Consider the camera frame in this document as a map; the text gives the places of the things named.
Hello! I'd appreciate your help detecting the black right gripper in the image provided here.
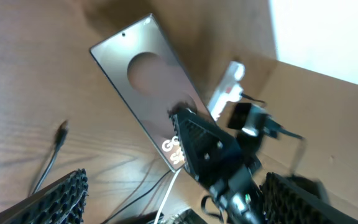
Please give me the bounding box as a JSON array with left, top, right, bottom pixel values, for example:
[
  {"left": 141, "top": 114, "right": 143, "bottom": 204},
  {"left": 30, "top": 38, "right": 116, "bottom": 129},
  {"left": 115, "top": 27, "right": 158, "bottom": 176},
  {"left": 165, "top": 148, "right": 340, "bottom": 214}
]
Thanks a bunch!
[{"left": 170, "top": 109, "right": 263, "bottom": 212}]

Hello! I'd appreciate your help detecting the white power strip cord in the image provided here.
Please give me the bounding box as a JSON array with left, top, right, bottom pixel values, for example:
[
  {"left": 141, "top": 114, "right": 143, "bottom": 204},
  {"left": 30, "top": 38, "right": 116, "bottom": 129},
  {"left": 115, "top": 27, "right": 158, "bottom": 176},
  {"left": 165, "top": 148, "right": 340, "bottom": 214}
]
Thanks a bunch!
[{"left": 153, "top": 167, "right": 183, "bottom": 224}]

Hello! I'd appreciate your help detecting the black USB-C charger cable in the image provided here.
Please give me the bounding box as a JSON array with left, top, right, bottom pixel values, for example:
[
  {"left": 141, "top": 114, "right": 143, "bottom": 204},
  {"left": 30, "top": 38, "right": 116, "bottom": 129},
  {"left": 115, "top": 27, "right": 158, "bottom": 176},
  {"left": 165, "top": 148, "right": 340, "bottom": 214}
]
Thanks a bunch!
[{"left": 29, "top": 119, "right": 70, "bottom": 195}]

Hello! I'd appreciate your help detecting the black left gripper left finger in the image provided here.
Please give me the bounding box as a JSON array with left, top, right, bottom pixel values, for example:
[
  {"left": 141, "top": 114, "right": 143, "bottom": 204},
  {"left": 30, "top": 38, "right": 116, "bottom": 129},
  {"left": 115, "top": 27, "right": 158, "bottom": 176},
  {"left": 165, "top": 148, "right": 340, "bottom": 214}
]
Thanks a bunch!
[{"left": 0, "top": 169, "right": 88, "bottom": 224}]

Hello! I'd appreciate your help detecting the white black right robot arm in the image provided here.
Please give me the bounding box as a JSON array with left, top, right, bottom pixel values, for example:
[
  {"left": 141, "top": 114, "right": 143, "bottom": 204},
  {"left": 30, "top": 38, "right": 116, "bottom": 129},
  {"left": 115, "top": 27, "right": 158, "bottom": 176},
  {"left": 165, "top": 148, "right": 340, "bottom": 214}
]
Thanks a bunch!
[{"left": 170, "top": 108, "right": 265, "bottom": 223}]

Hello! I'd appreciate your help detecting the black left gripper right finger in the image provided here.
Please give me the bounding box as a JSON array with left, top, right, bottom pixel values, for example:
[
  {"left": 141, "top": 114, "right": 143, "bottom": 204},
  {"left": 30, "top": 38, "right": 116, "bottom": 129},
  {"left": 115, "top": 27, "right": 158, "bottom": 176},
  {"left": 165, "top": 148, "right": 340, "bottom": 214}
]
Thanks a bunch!
[{"left": 260, "top": 172, "right": 358, "bottom": 224}]

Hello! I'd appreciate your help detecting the white power strip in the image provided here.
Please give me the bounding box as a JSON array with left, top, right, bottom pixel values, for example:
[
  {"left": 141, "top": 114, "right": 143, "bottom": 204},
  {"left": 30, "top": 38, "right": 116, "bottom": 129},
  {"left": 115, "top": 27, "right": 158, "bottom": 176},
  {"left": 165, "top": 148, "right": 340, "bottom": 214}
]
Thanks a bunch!
[{"left": 207, "top": 61, "right": 246, "bottom": 121}]

